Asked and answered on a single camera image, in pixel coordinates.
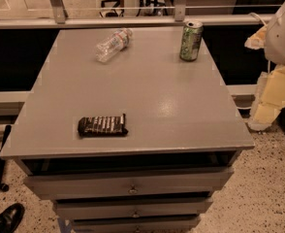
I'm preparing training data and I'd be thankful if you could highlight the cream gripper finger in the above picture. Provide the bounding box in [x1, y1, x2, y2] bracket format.
[248, 65, 285, 131]
[244, 26, 267, 50]

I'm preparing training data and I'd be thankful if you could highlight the green soda can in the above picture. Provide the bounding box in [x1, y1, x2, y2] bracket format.
[179, 21, 204, 61]

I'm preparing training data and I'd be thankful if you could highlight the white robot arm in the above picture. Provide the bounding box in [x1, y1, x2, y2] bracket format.
[244, 2, 285, 131]

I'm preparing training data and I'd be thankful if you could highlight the black rxbar chocolate wrapper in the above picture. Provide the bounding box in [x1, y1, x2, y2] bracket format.
[78, 114, 128, 138]

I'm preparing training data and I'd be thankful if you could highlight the grey drawer cabinet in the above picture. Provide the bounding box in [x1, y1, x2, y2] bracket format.
[0, 26, 256, 233]

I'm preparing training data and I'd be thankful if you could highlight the middle grey drawer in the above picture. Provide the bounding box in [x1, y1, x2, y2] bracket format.
[54, 197, 212, 220]

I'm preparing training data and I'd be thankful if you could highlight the grey drawer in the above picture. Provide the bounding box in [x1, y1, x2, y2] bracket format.
[73, 216, 200, 233]
[54, 197, 212, 220]
[24, 167, 234, 200]

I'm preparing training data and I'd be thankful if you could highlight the clear plastic water bottle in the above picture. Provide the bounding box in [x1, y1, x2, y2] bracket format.
[96, 28, 133, 63]

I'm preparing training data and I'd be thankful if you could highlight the black office chair base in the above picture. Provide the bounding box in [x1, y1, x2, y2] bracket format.
[100, 0, 168, 17]

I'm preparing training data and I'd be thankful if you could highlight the bottom grey drawer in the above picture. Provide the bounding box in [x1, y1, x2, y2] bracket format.
[73, 216, 200, 233]

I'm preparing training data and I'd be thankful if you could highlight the top grey drawer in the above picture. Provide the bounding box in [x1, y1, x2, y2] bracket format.
[24, 167, 234, 200]

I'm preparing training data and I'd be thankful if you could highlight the black pole on floor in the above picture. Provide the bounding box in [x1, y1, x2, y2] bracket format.
[0, 125, 12, 192]

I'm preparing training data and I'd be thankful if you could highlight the black leather shoe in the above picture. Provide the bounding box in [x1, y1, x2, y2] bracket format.
[0, 203, 25, 233]

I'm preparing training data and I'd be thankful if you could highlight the white cable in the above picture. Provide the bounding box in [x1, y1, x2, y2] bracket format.
[248, 12, 267, 26]

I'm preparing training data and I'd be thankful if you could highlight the metal railing frame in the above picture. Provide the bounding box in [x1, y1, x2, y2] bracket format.
[0, 0, 284, 29]

